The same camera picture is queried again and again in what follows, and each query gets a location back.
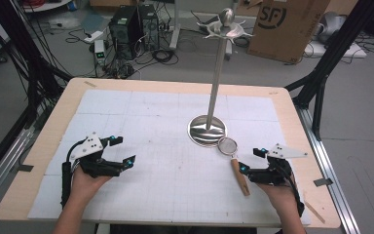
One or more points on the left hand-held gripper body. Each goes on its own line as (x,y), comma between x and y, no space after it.
(89,148)

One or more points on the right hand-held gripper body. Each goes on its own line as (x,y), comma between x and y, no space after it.
(272,174)

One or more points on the person's right hand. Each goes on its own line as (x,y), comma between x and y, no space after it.
(280,195)

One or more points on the person's left hand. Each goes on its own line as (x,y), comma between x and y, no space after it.
(86,185)

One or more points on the white gridded mat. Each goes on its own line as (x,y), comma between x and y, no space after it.
(162,185)

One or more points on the grey tape piece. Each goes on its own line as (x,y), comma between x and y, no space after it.
(323,182)

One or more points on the tan tape strip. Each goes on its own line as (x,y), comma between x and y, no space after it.
(90,84)

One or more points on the black tape piece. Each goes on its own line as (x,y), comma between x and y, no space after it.
(25,168)

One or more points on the steel utensil stand with hooks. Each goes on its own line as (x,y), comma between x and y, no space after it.
(215,84)

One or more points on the white device with green display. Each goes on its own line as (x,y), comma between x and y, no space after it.
(99,52)

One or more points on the white power strip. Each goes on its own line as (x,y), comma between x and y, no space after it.
(93,36)

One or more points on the large black computer tower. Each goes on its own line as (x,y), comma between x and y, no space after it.
(125,32)

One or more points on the slim black computer tower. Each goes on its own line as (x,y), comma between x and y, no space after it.
(149,27)

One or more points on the brown cardboard box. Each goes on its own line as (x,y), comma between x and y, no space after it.
(285,31)

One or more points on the white flat board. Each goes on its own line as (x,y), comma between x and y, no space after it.
(337,50)

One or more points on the white metal stand leg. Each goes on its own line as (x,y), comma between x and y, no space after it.
(175,26)

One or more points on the grey and white device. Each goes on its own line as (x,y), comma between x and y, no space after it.
(332,24)

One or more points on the white round table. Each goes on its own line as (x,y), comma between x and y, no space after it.
(44,5)

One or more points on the aluminium rail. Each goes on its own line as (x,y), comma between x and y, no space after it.
(3,165)
(331,169)

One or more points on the black metal frame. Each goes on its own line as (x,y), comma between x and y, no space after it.
(331,55)
(19,48)

